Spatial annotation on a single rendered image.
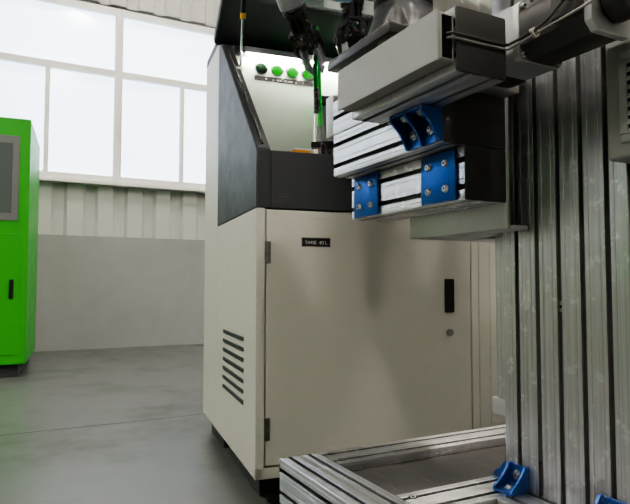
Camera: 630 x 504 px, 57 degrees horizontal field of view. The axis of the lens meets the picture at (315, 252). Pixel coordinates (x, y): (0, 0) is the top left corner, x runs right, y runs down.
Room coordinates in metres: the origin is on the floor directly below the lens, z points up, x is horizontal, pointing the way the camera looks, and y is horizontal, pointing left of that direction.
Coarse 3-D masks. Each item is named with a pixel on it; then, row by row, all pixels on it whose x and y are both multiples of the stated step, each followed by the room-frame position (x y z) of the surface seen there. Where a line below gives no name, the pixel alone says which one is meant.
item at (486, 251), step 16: (480, 256) 1.80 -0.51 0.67; (480, 272) 1.80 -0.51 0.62; (480, 288) 1.80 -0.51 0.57; (480, 304) 1.80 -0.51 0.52; (480, 320) 1.80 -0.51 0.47; (480, 336) 1.80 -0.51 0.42; (480, 352) 1.80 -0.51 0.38; (496, 352) 1.82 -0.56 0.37; (480, 368) 1.80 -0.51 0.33; (496, 368) 1.82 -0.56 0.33; (480, 384) 1.80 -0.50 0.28; (496, 384) 1.82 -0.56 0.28; (480, 400) 1.80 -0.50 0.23; (480, 416) 1.80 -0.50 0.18; (496, 416) 1.82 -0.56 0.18
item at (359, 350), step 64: (320, 256) 1.62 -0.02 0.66; (384, 256) 1.69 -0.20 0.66; (448, 256) 1.76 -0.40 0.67; (320, 320) 1.62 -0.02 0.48; (384, 320) 1.69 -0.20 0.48; (448, 320) 1.76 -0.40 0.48; (320, 384) 1.62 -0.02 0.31; (384, 384) 1.69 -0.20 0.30; (448, 384) 1.76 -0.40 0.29; (320, 448) 1.62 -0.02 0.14
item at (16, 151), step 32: (0, 128) 3.60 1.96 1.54; (32, 128) 3.75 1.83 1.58; (0, 160) 3.59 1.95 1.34; (32, 160) 3.81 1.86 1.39; (0, 192) 3.60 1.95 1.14; (32, 192) 3.87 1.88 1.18; (0, 224) 3.60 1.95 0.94; (32, 224) 3.93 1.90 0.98; (0, 256) 3.60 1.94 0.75; (32, 256) 3.99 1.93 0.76; (0, 288) 3.60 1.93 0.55; (32, 288) 4.06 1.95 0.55; (0, 320) 3.61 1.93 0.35; (32, 320) 4.12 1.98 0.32; (0, 352) 3.61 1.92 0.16; (32, 352) 4.19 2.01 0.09
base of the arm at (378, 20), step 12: (384, 0) 1.09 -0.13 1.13; (396, 0) 1.08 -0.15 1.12; (408, 0) 1.07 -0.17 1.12; (420, 0) 1.08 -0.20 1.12; (432, 0) 1.11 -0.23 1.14; (384, 12) 1.08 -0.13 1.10; (396, 12) 1.07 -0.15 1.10; (408, 12) 1.06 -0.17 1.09; (420, 12) 1.07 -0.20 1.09; (372, 24) 1.11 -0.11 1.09; (408, 24) 1.06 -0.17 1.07
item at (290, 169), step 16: (272, 160) 1.58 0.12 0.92; (288, 160) 1.59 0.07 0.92; (304, 160) 1.61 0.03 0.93; (320, 160) 1.62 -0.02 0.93; (272, 176) 1.58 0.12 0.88; (288, 176) 1.59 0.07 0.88; (304, 176) 1.61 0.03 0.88; (320, 176) 1.62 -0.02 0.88; (272, 192) 1.58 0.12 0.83; (288, 192) 1.59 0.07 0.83; (304, 192) 1.61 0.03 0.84; (320, 192) 1.62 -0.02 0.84; (336, 192) 1.64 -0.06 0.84; (272, 208) 1.59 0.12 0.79; (288, 208) 1.59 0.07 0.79; (304, 208) 1.61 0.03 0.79; (320, 208) 1.62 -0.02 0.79; (336, 208) 1.64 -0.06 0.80
